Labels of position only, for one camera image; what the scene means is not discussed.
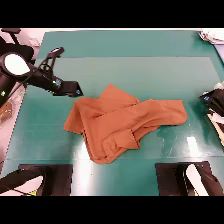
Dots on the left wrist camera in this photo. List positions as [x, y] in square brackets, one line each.
[53, 55]

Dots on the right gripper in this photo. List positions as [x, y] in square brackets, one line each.
[213, 100]

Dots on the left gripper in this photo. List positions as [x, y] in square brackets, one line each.
[68, 88]

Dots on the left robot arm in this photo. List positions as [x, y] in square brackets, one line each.
[15, 66]

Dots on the white garment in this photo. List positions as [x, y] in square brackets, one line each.
[214, 35]

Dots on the orange shirt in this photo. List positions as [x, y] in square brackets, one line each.
[126, 123]

